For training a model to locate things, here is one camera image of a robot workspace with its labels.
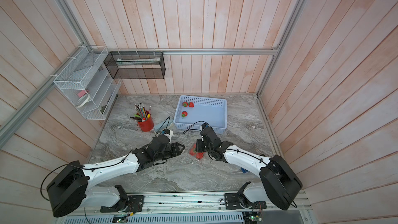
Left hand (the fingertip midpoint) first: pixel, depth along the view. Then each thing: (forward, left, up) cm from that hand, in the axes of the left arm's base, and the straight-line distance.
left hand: (182, 150), depth 82 cm
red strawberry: (+2, -5, -6) cm, 8 cm away
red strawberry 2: (0, -9, -5) cm, 11 cm away
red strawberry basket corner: (+38, +1, -6) cm, 39 cm away
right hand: (+6, -7, -2) cm, 9 cm away
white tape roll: (+21, +55, +17) cm, 61 cm away
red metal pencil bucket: (+19, +25, -4) cm, 31 cm away
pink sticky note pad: (+23, +55, +20) cm, 63 cm away
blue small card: (-8, -33, -7) cm, 35 cm away
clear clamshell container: (+5, -4, -6) cm, 9 cm away
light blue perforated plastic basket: (+33, -5, -8) cm, 34 cm away
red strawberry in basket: (+30, +1, -7) cm, 31 cm away
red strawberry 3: (+38, -4, -6) cm, 39 cm away
